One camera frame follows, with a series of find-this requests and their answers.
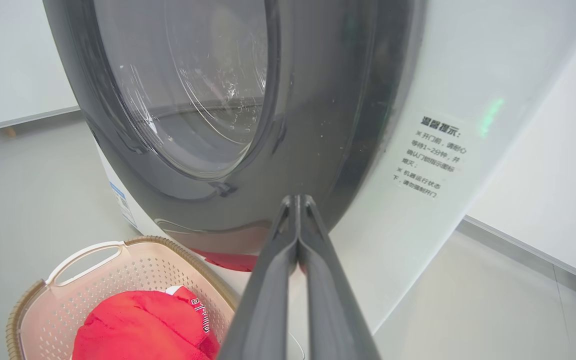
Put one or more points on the white washing machine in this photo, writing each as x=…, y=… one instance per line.
x=443, y=75

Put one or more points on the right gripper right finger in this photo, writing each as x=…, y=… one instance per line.
x=335, y=320

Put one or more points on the cream perforated laundry basket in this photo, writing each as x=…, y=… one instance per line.
x=133, y=270

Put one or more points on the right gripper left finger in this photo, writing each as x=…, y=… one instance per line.
x=263, y=310

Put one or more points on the clear warning text sticker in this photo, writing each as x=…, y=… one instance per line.
x=430, y=155

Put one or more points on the black round glass washer door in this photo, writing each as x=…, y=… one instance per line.
x=318, y=125

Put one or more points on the blue energy label sticker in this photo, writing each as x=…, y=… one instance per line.
x=124, y=205

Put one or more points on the red garment with white trim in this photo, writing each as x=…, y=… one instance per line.
x=138, y=330

